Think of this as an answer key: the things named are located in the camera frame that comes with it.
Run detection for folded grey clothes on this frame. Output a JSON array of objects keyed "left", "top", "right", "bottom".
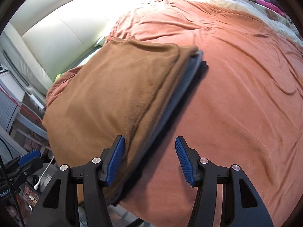
[{"left": 106, "top": 50, "right": 208, "bottom": 206}]

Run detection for red cord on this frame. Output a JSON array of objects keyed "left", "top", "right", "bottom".
[{"left": 0, "top": 85, "right": 43, "bottom": 124}]

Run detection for mustard brown printed t-shirt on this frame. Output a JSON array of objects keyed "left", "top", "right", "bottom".
[{"left": 43, "top": 38, "right": 198, "bottom": 204}]

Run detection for cream quilt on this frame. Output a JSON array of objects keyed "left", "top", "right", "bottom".
[{"left": 170, "top": 0, "right": 303, "bottom": 46}]

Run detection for white charging cable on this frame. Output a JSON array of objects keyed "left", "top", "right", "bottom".
[{"left": 33, "top": 155, "right": 55, "bottom": 191}]

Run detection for orange bed blanket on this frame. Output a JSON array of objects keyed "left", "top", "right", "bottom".
[{"left": 45, "top": 0, "right": 303, "bottom": 227}]

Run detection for cream padded headboard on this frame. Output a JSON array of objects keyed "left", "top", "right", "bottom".
[{"left": 1, "top": 0, "right": 144, "bottom": 95}]

